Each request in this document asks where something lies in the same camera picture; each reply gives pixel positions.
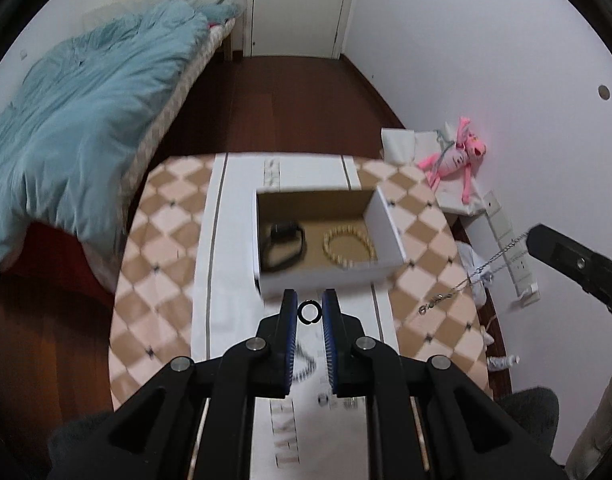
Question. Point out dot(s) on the light blue blanket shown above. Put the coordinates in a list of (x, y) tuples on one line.
[(75, 110)]

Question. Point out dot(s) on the grey stool cushion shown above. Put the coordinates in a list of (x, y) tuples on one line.
[(531, 420)]

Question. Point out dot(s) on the white crumpled cloth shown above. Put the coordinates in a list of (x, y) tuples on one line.
[(473, 260)]

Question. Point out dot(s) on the white power strip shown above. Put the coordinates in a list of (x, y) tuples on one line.
[(516, 260)]

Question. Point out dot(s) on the bed mattress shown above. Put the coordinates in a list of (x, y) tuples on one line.
[(160, 125)]

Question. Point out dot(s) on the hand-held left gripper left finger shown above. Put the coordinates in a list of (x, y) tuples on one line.
[(286, 345)]

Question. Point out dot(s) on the checkered tablecloth table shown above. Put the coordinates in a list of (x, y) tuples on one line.
[(155, 260)]

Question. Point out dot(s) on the round wall hole cover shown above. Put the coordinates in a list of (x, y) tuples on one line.
[(604, 91)]

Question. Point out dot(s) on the white door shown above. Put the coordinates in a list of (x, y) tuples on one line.
[(296, 5)]

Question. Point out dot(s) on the pink plush toy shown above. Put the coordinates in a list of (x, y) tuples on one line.
[(453, 157)]

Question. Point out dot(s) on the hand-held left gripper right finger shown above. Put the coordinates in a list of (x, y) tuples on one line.
[(330, 345)]

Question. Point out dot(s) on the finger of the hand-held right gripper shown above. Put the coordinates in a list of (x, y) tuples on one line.
[(576, 260)]

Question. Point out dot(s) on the small white bottle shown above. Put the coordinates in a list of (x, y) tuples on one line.
[(501, 362)]

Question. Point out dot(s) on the white table runner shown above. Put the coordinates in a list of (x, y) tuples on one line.
[(235, 260)]

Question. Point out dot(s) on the beige upholstered chair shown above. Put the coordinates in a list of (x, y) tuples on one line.
[(601, 435)]

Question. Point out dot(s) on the white cardboard box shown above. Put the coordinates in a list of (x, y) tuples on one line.
[(331, 280)]

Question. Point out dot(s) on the black wristband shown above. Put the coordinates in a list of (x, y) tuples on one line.
[(282, 230)]

